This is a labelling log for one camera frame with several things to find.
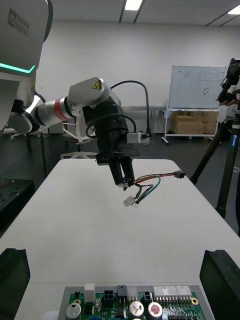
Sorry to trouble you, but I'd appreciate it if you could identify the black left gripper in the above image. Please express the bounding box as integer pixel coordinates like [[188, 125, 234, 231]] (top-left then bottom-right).
[[95, 128, 141, 188]]

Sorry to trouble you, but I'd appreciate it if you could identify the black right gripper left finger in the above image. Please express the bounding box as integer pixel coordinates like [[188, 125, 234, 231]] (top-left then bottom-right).
[[0, 247, 31, 320]]

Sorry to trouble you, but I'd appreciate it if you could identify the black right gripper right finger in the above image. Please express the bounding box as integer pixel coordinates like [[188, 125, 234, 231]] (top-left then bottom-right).
[[199, 249, 240, 320]]

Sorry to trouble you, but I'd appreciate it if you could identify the red black green cable bundle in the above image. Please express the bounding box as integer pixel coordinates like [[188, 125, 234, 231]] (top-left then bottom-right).
[[116, 169, 186, 209]]

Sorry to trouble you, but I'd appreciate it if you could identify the person's hand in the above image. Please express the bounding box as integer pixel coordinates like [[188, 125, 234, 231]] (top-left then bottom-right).
[[215, 97, 240, 107]]

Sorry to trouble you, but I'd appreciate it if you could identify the white office chair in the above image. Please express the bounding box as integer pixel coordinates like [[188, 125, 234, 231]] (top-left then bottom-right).
[[59, 107, 99, 160]]

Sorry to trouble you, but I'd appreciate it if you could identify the brown cardboard box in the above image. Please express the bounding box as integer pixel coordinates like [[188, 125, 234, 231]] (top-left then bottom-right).
[[201, 111, 221, 135], [170, 114, 205, 135]]

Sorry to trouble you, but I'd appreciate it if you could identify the black workbench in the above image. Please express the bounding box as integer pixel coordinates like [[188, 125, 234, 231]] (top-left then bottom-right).
[[0, 178, 36, 232]]

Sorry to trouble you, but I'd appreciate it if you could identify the black tripod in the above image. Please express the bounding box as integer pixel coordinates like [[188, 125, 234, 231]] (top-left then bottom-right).
[[189, 116, 240, 219]]

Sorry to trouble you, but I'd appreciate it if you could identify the whiteboard on wheeled stand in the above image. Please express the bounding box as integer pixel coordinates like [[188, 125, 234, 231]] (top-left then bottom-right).
[[161, 65, 227, 146]]

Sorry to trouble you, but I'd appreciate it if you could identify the pale grey robot torso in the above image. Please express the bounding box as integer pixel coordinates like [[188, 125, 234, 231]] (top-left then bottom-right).
[[0, 0, 54, 135]]

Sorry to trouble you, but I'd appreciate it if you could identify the ceiling light panel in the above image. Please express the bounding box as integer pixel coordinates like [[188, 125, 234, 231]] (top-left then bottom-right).
[[124, 0, 144, 12], [227, 4, 240, 16]]

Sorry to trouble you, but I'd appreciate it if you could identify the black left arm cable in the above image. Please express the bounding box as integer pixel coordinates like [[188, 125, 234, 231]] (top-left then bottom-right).
[[84, 79, 154, 139]]

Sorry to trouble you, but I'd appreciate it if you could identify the green circuit board grey frame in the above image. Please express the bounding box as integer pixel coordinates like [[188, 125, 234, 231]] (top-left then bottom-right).
[[57, 283, 216, 320]]

